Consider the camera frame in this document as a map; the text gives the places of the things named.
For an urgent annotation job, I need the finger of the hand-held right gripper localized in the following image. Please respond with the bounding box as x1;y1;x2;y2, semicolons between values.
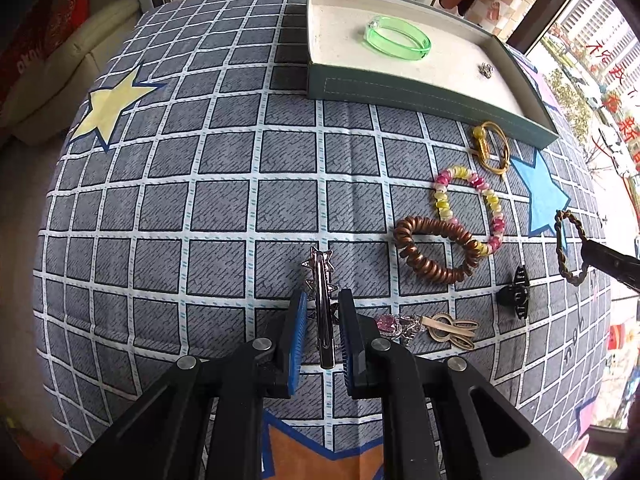
581;257;640;295
586;239;640;267

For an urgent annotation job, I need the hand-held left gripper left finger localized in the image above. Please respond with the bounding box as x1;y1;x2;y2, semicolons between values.
62;289;308;480

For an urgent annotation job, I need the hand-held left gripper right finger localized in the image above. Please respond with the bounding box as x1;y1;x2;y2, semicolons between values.
338;287;586;480

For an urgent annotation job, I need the silver star hair clip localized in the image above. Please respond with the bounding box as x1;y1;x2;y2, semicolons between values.
302;246;341;368

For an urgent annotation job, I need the pink gem brooch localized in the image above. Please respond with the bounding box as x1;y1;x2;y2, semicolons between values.
376;313;426;346

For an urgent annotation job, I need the braided gold chain bracelet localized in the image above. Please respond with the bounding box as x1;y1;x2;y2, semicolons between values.
555;209;593;287

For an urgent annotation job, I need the black claw hair clip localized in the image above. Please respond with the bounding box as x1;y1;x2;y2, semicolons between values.
496;266;532;319

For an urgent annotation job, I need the beige rabbit hair clip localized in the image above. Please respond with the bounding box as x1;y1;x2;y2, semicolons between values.
420;312;478;351

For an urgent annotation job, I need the brown spiral hair tie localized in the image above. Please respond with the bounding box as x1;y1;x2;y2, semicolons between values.
393;216;488;285

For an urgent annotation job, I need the pink yellow beaded bracelet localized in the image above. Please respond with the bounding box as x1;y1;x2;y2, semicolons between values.
433;165;506;258

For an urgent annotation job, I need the gold hair tie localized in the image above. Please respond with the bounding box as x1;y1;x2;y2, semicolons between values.
470;121;512;177

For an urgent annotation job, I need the green jewelry tray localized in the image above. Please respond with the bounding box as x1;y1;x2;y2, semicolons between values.
306;0;560;150

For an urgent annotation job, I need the green translucent bangle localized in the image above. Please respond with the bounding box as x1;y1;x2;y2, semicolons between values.
361;16;432;62

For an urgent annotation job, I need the cream sofa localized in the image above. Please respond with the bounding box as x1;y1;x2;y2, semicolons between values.
0;0;141;146

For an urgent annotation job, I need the red printed cloth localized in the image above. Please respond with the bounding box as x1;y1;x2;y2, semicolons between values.
0;0;93;106

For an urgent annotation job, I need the black window frame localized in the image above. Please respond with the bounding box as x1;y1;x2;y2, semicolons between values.
505;0;601;56

